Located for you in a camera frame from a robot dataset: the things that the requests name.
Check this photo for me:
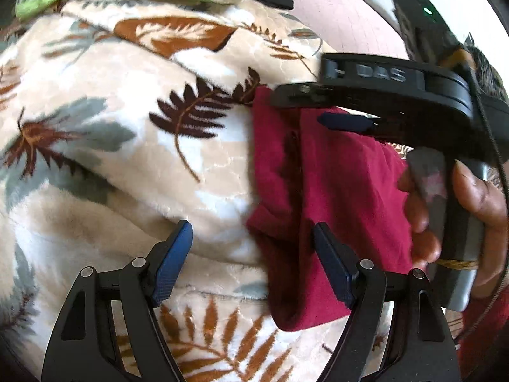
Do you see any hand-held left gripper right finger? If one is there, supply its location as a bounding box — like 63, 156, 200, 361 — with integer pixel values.
312, 223, 462, 382

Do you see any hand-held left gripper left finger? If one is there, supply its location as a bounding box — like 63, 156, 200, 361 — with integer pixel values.
41, 220, 195, 382

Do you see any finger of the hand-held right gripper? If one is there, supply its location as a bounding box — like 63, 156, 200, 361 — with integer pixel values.
317, 111, 379, 136
269, 81, 351, 109

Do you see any dark red garment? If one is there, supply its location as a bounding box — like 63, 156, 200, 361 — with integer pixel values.
246, 85, 423, 333

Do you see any person's right forearm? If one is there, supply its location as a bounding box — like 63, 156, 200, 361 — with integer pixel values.
457, 282, 509, 382

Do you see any person's right hand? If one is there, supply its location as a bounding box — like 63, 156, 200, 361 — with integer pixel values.
398, 161, 509, 300

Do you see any person's head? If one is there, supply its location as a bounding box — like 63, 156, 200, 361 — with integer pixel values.
463, 36, 509, 106

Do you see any pink quilted sofa cushion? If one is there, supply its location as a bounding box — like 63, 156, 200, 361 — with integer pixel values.
292, 0, 415, 61

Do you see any leaf print fleece blanket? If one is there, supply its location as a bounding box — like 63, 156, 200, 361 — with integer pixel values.
0, 0, 402, 382

